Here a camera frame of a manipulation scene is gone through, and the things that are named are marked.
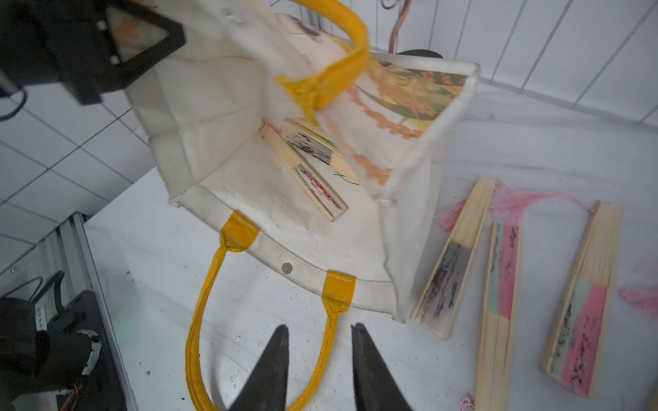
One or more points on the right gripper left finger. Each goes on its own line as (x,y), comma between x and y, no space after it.
(266,387)

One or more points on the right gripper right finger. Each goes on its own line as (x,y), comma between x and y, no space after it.
(374,386)

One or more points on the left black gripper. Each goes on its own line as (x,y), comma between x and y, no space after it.
(89,47)

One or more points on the white canvas tote bag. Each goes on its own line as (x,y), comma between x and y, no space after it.
(310,152)

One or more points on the grey fan in bag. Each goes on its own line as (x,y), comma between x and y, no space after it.
(314,185)

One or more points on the black scrolled metal stand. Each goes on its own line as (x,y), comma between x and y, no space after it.
(408,25)

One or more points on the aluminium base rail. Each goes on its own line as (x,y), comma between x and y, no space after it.
(108,386)

